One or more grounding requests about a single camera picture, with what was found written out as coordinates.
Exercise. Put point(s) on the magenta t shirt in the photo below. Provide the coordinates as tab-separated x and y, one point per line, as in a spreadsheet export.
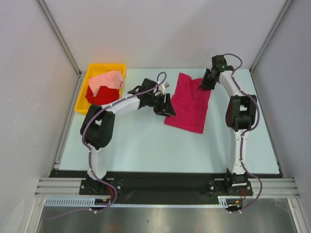
190	104

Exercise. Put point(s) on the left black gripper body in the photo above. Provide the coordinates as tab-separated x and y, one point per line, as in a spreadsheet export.
157	102

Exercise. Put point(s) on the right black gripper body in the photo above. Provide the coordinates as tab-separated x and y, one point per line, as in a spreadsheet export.
208	79

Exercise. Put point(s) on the yellow plastic bin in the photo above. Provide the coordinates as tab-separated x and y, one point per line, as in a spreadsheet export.
82	105

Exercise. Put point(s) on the white slotted cable duct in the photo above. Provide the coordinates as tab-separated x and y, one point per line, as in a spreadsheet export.
101	202

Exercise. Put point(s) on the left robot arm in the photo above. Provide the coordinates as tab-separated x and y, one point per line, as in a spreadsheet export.
98	125

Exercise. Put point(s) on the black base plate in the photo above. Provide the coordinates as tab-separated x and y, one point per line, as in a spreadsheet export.
127	185

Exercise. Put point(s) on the right aluminium frame post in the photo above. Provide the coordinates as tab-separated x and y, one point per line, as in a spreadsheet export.
272	32

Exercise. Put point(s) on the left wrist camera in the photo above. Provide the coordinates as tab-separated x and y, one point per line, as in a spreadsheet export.
163	87

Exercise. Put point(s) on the red t shirt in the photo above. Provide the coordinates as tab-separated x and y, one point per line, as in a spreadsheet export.
104	96

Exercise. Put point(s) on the light pink t shirt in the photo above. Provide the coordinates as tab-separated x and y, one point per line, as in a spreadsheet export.
112	79

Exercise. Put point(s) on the aluminium frame post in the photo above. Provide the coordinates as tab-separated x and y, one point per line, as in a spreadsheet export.
272	32
58	35

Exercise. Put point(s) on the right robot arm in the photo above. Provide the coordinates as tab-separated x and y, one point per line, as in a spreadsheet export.
242	116

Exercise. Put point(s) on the left aluminium frame post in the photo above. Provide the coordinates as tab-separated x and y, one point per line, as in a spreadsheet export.
58	35

